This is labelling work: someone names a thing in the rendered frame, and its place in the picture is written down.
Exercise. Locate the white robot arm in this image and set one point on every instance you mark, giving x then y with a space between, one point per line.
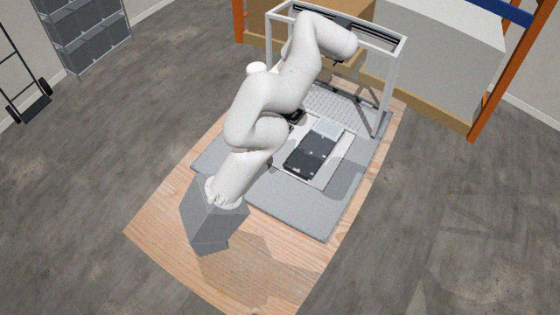
250 127

